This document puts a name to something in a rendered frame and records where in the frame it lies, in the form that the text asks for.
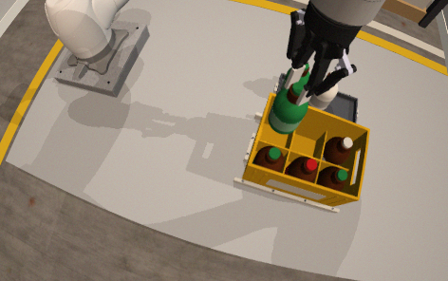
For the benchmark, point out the cream-white bottle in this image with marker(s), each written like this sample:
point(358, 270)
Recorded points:
point(321, 102)

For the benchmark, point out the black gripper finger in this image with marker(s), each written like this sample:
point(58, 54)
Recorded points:
point(297, 34)
point(316, 81)

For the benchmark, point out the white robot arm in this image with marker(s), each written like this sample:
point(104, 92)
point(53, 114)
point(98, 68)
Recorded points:
point(83, 26)

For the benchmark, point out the brown bottle with red cap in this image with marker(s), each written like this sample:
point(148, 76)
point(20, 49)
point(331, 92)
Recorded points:
point(303, 168)

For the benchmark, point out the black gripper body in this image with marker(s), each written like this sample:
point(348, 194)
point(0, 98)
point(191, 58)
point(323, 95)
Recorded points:
point(339, 36)

